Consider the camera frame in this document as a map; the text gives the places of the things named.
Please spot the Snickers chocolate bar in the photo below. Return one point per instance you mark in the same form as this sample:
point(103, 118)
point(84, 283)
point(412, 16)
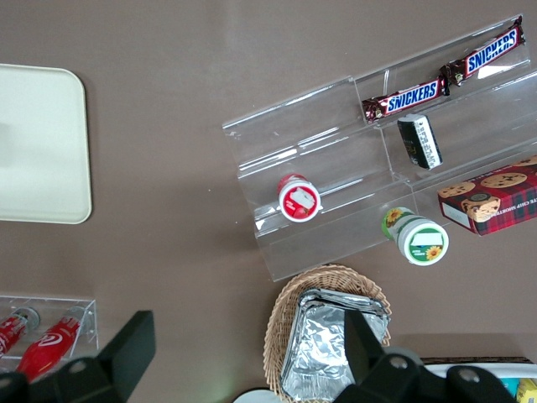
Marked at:
point(488, 52)
point(409, 100)

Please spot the clear acrylic step shelf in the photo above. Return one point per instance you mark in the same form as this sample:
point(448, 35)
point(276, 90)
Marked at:
point(302, 138)
point(482, 126)

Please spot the yellow snack pack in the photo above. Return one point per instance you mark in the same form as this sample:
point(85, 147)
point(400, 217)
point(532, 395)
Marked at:
point(528, 390)

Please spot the stacked aluminium foil trays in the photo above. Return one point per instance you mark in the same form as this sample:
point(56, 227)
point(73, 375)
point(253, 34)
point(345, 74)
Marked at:
point(319, 336)

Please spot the red cola bottle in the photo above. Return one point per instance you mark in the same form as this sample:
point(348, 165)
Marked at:
point(12, 329)
point(46, 344)

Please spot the black and white small carton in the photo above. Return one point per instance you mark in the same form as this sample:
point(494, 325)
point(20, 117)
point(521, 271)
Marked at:
point(419, 140)

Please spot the cream rectangular serving tray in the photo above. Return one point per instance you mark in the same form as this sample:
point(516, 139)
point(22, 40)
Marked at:
point(42, 147)

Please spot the red strawberry yogurt cup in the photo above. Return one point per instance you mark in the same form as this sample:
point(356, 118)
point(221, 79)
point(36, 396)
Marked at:
point(300, 201)

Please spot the oval tan wicker basket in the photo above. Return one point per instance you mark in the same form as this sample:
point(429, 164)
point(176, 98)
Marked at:
point(285, 310)

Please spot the red tartan cookie box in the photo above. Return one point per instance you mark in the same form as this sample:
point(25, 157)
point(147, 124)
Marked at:
point(499, 201)

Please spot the teal snack pack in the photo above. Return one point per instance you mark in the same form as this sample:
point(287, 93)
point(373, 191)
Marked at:
point(512, 383)

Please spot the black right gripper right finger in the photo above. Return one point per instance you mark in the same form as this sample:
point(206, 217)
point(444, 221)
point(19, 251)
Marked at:
point(365, 348)

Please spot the green sunflower yogurt cup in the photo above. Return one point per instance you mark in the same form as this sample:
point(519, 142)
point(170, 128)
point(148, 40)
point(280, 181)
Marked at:
point(421, 243)

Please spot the white rectangular snack tray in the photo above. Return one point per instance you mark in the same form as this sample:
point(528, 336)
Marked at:
point(482, 369)

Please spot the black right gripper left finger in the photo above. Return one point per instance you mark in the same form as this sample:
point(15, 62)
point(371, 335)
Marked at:
point(126, 348)

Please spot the clear acrylic bottle rack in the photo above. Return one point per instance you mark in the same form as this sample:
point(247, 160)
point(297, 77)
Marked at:
point(90, 319)

